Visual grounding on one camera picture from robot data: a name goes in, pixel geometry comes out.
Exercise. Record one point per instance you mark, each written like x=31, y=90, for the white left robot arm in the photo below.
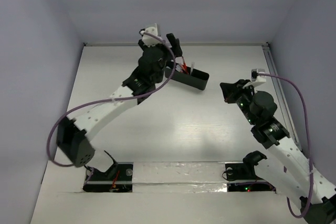
x=74, y=135

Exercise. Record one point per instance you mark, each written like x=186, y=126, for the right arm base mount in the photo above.
x=241, y=176

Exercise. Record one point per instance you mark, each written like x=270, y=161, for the black stationery container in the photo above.
x=197, y=79

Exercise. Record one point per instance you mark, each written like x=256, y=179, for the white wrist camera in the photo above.
x=256, y=78
x=151, y=35

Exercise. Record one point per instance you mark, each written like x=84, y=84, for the white pen in container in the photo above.
x=179, y=69

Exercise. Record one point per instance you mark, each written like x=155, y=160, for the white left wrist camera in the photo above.
x=151, y=35

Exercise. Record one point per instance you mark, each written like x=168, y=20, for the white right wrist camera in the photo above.
x=256, y=78

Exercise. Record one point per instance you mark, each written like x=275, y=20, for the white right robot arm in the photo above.
x=284, y=165

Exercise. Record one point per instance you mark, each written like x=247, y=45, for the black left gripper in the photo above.
x=166, y=51

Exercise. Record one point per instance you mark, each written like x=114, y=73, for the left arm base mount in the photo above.
x=118, y=179

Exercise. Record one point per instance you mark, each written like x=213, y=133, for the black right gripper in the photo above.
x=231, y=90

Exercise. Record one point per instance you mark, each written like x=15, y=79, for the red ballpoint pen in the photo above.
x=184, y=66

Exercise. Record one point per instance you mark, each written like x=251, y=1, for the aluminium side rail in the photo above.
x=283, y=105

